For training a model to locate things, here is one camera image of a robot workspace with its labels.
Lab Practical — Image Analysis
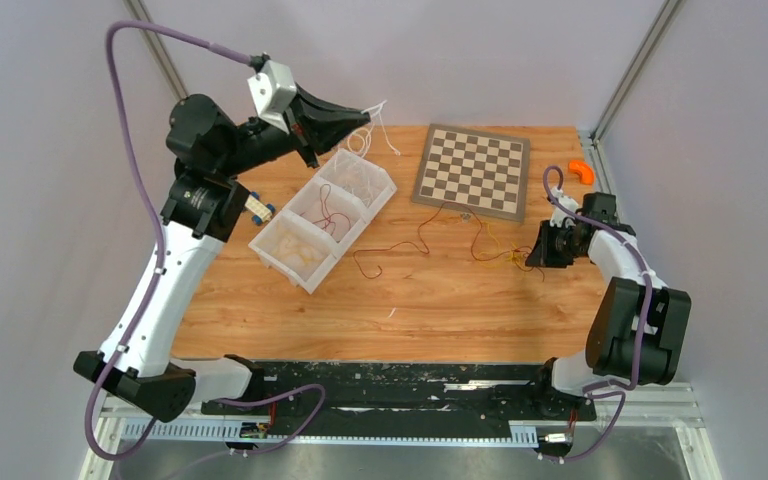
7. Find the wooden chessboard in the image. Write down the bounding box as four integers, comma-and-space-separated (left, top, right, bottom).
411, 124, 531, 223

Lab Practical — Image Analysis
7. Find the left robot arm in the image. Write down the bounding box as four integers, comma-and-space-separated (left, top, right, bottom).
73, 89, 371, 422

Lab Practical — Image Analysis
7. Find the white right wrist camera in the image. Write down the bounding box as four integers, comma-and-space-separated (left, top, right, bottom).
548, 187, 579, 227

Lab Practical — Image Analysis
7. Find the orange plastic elbow piece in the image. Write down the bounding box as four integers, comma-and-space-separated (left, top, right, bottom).
568, 160, 596, 186

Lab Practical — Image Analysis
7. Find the white blue toy car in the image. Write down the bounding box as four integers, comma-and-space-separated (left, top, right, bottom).
245, 191, 276, 226

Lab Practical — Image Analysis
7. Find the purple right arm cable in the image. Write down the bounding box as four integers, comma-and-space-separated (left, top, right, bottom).
541, 165, 654, 462

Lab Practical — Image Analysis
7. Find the white slotted cable duct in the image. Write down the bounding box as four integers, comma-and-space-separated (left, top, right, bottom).
118, 418, 539, 447

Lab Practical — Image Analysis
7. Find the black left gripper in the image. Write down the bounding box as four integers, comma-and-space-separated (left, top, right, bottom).
216, 81, 369, 179

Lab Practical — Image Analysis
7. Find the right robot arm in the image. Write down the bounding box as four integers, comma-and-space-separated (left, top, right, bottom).
525, 187, 692, 418

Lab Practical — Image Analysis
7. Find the white three-compartment plastic bin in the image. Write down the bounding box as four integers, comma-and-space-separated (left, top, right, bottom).
249, 149, 397, 294

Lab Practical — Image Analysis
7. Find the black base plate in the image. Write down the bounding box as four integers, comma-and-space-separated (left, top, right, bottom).
199, 359, 599, 440

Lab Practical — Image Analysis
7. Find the yellow cable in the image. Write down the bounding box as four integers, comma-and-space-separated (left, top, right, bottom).
483, 221, 536, 268

